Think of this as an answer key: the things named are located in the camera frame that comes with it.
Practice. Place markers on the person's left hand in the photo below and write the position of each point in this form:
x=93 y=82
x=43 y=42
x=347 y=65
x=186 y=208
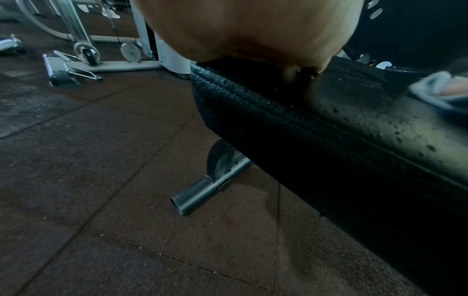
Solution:
x=256 y=29

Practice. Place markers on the person's right hand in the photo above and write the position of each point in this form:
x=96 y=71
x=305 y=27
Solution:
x=455 y=86

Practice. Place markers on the grey cleaning cloth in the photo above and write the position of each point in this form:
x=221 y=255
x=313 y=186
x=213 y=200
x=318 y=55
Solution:
x=427 y=89

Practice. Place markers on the grey gym machine frame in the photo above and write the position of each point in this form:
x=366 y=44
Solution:
x=172 y=57

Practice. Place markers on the black padded bench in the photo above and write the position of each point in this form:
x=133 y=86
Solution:
x=329 y=159

